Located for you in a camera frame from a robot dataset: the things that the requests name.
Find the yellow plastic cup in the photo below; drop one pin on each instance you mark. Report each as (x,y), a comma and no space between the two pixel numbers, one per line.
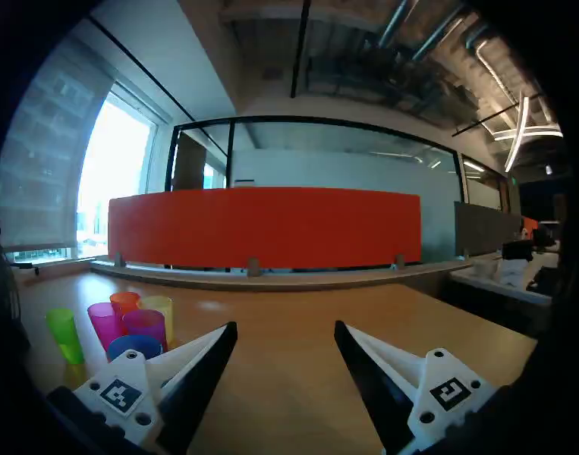
(162,310)

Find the grey desk screen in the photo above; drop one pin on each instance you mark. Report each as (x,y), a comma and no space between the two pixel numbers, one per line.
(486,227)

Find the pink plastic cup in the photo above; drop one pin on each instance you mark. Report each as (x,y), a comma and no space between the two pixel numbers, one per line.
(104,324)

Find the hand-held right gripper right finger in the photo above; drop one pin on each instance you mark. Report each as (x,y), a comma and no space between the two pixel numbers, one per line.
(436,374)

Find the orange plastic cup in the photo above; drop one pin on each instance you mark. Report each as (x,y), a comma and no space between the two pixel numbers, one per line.
(125,302)

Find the red desk screen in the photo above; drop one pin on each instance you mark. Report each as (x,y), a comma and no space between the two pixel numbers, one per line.
(265,227)

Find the blue plastic cup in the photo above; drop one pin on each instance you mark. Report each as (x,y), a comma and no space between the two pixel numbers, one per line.
(130,347)

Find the green plastic cup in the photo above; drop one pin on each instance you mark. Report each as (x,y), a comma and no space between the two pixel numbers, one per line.
(67,334)

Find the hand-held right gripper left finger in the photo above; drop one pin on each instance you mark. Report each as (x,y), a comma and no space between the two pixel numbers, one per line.
(128,379)

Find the purple plastic cup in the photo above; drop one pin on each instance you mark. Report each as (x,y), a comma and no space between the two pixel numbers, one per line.
(147,326)

